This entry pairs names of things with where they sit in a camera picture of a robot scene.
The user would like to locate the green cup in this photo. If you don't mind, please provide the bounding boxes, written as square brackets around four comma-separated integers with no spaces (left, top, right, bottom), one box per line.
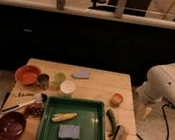
[54,72,66,86]

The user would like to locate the white dish brush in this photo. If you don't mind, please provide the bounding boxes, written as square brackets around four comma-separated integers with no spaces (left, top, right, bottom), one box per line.
[0,93,48,114]

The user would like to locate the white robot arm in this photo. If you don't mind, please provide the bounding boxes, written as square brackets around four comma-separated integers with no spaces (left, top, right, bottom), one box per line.
[135,63,175,121]

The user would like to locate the blue sponge in tray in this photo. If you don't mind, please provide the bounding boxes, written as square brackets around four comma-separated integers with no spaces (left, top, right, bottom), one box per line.
[58,124,81,140]

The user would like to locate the wooden scrub brush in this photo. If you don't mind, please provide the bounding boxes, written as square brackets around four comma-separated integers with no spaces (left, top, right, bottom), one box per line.
[112,125,129,140]

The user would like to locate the red grapes bunch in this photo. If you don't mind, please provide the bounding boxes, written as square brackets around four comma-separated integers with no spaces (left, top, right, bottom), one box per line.
[23,103,44,118]

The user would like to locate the black cable right floor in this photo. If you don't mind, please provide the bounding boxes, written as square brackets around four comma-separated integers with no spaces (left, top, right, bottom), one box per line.
[135,98,175,140]

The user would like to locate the green plastic tray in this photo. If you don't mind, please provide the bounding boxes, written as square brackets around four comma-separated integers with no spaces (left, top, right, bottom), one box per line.
[36,96,105,140]

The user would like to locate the white paper cup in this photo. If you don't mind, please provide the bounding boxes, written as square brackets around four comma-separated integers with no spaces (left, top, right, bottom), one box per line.
[60,80,76,96]

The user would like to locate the green cucumber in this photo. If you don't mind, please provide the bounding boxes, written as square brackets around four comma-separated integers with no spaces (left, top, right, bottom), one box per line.
[107,109,117,137]

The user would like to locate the metal can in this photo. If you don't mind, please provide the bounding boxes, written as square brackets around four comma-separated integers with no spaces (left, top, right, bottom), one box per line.
[37,74,50,90]

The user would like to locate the orange bowl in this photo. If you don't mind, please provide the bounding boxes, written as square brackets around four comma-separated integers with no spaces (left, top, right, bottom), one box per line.
[14,64,41,86]

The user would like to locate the dark red bowl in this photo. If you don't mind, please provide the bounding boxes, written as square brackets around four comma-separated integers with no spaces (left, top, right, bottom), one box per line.
[0,111,27,140]

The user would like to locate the orange apple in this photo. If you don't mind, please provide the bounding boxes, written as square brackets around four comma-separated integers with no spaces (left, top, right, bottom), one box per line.
[111,93,123,107]

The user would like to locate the yellow corn cob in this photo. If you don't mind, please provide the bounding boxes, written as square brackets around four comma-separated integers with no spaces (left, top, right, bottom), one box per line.
[52,113,77,123]

